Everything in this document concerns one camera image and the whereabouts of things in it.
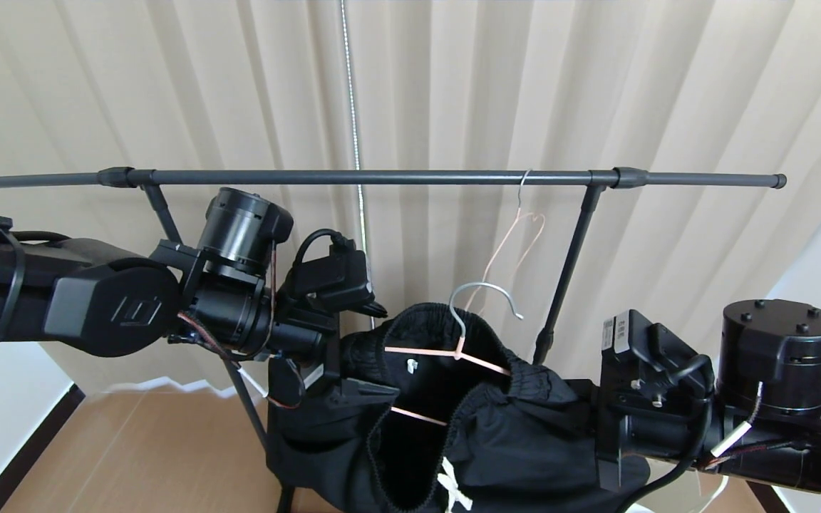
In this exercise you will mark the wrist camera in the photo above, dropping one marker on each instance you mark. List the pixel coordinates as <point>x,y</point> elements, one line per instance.
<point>638,349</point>
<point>332,278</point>

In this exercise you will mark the pink clothes hanger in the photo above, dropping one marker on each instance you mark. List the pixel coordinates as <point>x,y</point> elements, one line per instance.
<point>459,320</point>
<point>517,231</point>

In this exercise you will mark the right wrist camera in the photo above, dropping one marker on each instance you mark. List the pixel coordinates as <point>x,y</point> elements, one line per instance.
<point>638,349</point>

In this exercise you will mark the black shorts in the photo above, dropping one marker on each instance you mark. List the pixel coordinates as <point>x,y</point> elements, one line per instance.
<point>524,442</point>

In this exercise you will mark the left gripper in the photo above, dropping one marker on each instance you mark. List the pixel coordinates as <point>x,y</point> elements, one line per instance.
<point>318,356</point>

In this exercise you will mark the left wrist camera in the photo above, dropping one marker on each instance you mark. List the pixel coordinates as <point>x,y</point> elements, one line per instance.
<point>332,278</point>

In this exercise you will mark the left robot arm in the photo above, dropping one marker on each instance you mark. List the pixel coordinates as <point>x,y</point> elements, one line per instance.
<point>97,306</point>

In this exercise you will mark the white laundry basket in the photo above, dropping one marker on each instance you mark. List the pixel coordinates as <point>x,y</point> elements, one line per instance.
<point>720,488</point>

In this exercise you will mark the beige curtain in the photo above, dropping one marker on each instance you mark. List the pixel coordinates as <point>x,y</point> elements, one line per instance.
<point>132,85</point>

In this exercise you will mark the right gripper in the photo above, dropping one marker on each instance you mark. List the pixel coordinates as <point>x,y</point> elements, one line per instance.
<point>667,438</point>

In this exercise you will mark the black clothes rack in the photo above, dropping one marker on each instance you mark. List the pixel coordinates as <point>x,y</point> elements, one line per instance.
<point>311,177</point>

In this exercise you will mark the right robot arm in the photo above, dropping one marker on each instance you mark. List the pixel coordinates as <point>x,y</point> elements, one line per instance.
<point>781,356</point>

